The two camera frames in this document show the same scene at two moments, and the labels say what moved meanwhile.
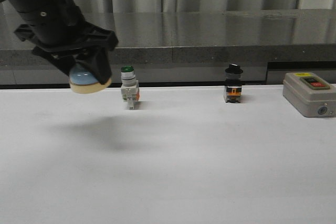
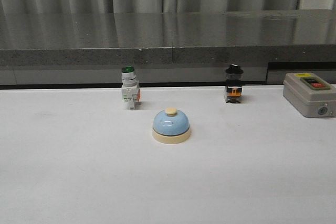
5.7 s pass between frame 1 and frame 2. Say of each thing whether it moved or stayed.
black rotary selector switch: stayed
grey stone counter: stayed
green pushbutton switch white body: stayed
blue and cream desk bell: moved
